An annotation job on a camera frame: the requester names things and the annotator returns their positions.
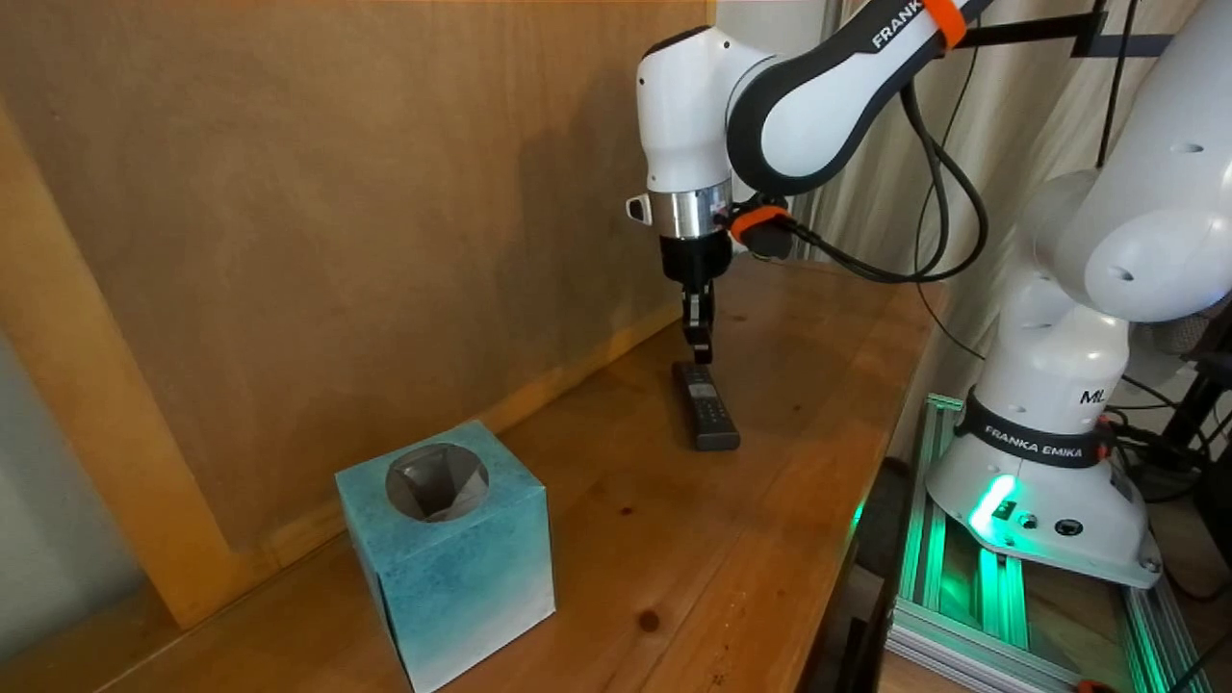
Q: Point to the aluminium profile base frame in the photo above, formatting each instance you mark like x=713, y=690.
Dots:
x=963, y=598

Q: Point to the wooden back panel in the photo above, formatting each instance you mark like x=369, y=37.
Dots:
x=320, y=233

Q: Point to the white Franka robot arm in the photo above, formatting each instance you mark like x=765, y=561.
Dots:
x=1091, y=256

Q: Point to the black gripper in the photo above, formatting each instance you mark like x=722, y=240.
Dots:
x=695, y=262

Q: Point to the black wrist camera orange plug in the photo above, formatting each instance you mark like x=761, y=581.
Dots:
x=765, y=227

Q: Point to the beige curtain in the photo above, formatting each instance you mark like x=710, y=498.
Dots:
x=1016, y=115

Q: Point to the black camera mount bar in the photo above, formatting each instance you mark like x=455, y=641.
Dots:
x=1024, y=32

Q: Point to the teal block with hole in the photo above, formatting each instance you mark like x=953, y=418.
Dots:
x=448, y=580

